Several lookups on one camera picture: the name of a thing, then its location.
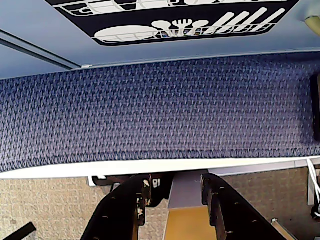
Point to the black dish rack print panel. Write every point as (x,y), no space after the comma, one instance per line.
(130,17)

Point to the white small bracket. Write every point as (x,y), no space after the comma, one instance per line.
(96,180)

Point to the yellow wooden plank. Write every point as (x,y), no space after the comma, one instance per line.
(187,225)

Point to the gray metal rail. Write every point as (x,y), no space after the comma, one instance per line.
(37,47)

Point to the gray square post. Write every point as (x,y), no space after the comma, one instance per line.
(186,190)

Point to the black flat strip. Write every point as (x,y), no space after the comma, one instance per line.
(20,231)

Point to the beige rounded object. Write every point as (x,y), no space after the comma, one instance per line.
(313,23)

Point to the white board edge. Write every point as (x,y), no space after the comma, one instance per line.
(125,167)

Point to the blue woven textured mat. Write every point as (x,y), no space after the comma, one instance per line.
(155,110)

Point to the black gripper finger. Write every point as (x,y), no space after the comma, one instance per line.
(237,215)
(117,212)

